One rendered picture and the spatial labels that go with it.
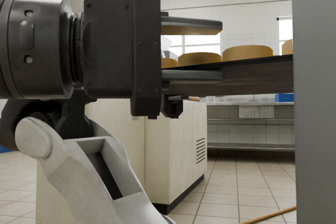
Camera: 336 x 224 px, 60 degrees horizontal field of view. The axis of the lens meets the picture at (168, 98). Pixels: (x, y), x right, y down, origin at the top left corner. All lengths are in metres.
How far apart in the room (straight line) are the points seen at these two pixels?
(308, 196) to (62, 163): 0.51
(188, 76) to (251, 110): 4.25
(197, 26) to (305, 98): 0.12
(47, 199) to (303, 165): 1.62
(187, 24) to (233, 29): 5.04
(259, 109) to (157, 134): 2.62
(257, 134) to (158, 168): 3.21
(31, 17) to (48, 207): 1.57
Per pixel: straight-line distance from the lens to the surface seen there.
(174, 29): 0.28
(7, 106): 0.86
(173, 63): 0.34
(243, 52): 0.29
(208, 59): 0.31
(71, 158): 0.62
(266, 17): 5.39
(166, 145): 2.10
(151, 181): 2.18
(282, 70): 0.31
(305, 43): 0.21
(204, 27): 0.28
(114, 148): 0.69
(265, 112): 4.51
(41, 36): 0.24
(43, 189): 1.76
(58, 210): 1.73
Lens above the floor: 0.73
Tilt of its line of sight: 3 degrees up
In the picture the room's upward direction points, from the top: straight up
